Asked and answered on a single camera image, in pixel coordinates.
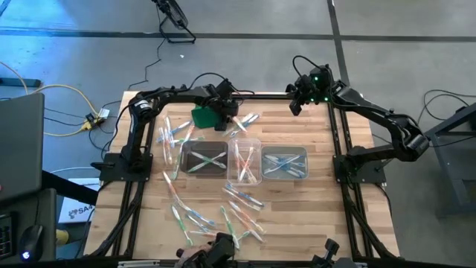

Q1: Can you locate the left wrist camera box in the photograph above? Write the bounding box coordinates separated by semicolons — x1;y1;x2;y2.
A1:
215;78;234;100

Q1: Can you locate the black floor fan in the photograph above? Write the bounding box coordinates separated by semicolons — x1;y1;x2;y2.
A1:
151;0;197;45

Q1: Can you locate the black diagonal desk beam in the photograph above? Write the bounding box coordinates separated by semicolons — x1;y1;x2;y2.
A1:
40;169;100;205

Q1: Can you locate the black floor bar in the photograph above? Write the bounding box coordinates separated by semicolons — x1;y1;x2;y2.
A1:
0;77;42;89

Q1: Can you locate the blue toothbrush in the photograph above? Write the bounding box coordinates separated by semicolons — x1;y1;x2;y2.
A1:
177;200;217;227
273;153;308;174
225;182;266;204
264;159;308;178
229;115;262;138
263;154;298;168
267;156;306;168
184;213;210;235
158;119;193;143

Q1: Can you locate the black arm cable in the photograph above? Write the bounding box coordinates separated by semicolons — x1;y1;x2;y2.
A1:
184;71;228;92
292;54;330;81

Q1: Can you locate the small yellow object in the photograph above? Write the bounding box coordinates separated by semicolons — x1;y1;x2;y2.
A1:
55;229;71;246

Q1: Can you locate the green cloth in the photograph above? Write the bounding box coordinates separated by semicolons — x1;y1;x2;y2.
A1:
190;105;224;130

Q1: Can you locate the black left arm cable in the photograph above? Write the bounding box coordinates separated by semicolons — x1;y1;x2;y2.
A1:
184;71;228;92

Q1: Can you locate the dark grey desk panel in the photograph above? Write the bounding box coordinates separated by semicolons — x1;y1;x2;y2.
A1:
0;92;45;204

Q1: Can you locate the white printed cardboard box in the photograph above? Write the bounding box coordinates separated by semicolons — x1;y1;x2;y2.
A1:
58;196;97;224

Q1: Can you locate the white sheet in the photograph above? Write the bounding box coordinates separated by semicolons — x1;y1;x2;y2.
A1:
66;176;102;188

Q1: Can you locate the clear plastic bin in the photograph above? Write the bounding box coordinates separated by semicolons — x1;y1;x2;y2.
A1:
227;138;263;187

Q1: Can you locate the yellow floor cable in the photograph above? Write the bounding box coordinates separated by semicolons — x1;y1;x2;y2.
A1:
0;60;102;137

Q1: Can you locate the black leader arm handle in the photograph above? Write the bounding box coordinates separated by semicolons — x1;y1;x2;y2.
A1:
174;232;236;268
311;237;341;268

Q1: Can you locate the black keyboard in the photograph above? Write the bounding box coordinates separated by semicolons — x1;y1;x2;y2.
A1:
0;212;16;261

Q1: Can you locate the white wrapped toothbrush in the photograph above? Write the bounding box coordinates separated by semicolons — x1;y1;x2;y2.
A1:
163;115;173;149

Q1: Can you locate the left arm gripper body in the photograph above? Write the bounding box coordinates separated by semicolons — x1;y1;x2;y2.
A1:
208;95;239;119

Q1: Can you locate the dark side desk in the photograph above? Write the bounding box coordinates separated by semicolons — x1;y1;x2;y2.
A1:
0;188;57;264

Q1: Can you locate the black floor cable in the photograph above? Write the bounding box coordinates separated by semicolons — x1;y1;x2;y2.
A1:
416;88;476;122
127;36;167;92

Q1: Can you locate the dark grey table stand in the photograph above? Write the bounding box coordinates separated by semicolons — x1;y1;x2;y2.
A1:
419;102;476;220

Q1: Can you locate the yellow cable plug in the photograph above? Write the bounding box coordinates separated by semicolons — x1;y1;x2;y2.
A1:
79;113;104;132

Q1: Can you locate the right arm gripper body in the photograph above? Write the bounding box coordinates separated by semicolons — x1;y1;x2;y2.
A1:
286;76;312;107

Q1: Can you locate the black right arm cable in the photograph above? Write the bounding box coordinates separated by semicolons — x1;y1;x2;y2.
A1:
292;54;330;81

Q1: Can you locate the light grey plastic bin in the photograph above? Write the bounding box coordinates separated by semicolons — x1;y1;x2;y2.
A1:
260;144;309;181

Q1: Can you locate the orange toothbrush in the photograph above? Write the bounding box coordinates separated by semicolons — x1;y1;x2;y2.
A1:
228;200;266;232
221;187;262;211
162;170;184;206
158;127;174;165
237;152;259;185
239;146;257;182
180;124;196;159
233;142;242;180
231;115;247;133
188;229;220;240

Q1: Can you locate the black computer mouse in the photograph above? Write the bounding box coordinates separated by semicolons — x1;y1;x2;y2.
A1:
19;224;44;262

